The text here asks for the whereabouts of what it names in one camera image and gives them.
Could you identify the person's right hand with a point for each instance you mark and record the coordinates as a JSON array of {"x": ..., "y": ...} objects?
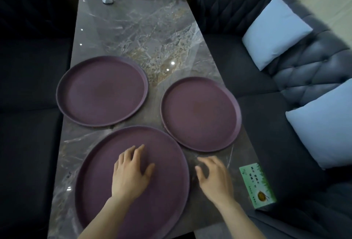
[{"x": 218, "y": 183}]

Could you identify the person's left hand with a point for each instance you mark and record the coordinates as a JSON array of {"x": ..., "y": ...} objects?
[{"x": 129, "y": 178}]

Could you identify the person's right thumb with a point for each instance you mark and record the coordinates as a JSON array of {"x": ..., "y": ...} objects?
[{"x": 200, "y": 175}]

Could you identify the person's left middle finger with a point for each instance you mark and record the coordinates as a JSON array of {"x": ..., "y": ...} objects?
[{"x": 131, "y": 154}]

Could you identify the person's left little finger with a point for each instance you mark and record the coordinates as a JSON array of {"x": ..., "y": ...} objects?
[{"x": 117, "y": 165}]

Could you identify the person's left thumb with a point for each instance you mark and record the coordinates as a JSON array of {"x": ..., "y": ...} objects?
[{"x": 149, "y": 170}]

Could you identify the person's left forearm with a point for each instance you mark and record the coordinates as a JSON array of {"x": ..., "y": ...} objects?
[{"x": 106, "y": 219}]

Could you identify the person's right forearm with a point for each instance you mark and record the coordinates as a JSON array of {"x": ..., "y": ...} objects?
[{"x": 239, "y": 223}]

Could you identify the large purple plate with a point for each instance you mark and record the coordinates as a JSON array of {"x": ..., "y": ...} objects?
[{"x": 99, "y": 186}]

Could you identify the green tissue box with picture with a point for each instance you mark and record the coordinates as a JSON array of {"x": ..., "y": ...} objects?
[{"x": 257, "y": 185}]

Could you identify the small purple plate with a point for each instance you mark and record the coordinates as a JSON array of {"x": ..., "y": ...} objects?
[{"x": 200, "y": 113}]

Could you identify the medium purple plate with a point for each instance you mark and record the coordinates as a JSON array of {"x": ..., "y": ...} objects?
[{"x": 101, "y": 91}]

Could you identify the dark plain sofa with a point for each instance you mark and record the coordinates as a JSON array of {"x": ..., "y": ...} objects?
[{"x": 30, "y": 87}]

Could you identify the white cushion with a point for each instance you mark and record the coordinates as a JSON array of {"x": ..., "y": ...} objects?
[
  {"x": 275, "y": 32},
  {"x": 324, "y": 124}
]

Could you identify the grey tufted sofa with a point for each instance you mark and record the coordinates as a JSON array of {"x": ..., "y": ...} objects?
[{"x": 228, "y": 7}]

